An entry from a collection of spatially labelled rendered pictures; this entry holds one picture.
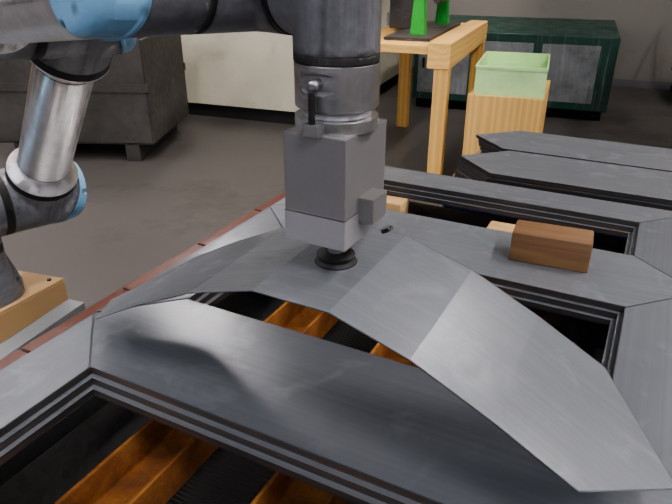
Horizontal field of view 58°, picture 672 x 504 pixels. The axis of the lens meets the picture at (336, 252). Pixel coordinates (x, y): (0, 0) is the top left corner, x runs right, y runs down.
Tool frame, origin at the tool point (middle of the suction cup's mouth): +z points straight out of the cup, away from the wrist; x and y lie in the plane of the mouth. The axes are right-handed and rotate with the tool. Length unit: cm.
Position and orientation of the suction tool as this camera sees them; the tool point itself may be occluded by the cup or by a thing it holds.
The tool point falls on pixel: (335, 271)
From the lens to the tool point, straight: 61.5
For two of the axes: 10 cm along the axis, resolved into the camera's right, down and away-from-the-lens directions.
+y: 4.8, -3.9, 7.9
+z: 0.0, 9.0, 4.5
